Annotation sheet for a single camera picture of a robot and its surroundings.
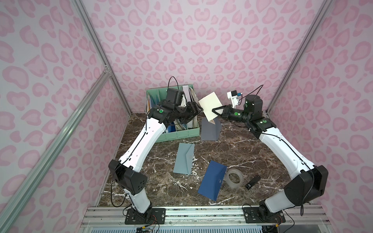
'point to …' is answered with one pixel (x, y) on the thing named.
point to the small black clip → (252, 182)
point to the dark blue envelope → (211, 182)
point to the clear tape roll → (234, 178)
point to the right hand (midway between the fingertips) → (211, 111)
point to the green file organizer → (187, 128)
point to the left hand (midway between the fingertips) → (200, 109)
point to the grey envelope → (211, 130)
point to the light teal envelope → (184, 158)
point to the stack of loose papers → (194, 95)
